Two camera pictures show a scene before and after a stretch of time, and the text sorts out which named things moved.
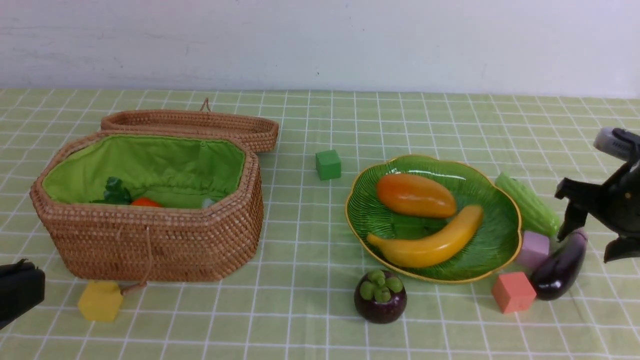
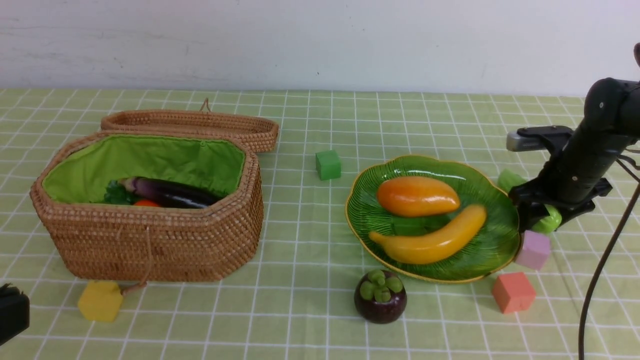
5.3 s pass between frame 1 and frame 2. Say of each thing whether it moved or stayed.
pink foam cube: stayed
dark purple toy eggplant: moved
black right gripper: moved
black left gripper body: moved
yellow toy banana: stayed
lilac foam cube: stayed
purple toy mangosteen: stayed
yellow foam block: stayed
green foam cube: stayed
